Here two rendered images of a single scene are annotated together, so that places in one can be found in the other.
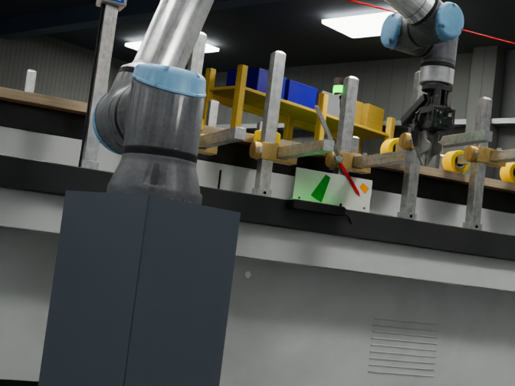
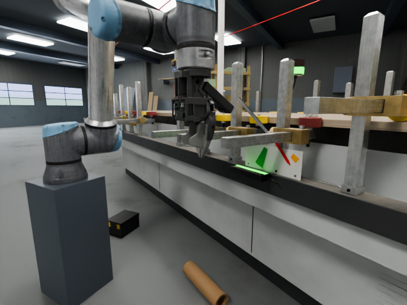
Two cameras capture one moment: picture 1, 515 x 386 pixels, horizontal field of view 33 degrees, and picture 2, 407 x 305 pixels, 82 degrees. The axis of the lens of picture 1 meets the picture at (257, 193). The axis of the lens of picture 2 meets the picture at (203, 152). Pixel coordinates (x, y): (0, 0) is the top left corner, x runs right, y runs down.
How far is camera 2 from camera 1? 2.46 m
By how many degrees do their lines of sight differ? 79
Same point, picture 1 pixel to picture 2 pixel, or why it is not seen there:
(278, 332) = (293, 245)
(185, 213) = (35, 189)
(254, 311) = (278, 226)
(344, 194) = (278, 163)
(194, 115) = (46, 145)
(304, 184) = (251, 154)
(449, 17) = (92, 16)
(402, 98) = not seen: outside the picture
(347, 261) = (291, 216)
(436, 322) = not seen: outside the picture
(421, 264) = (373, 245)
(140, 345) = (35, 235)
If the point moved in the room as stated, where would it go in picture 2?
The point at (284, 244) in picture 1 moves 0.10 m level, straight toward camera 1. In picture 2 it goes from (248, 193) to (226, 194)
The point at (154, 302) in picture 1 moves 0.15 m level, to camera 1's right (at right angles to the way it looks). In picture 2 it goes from (35, 221) to (17, 238)
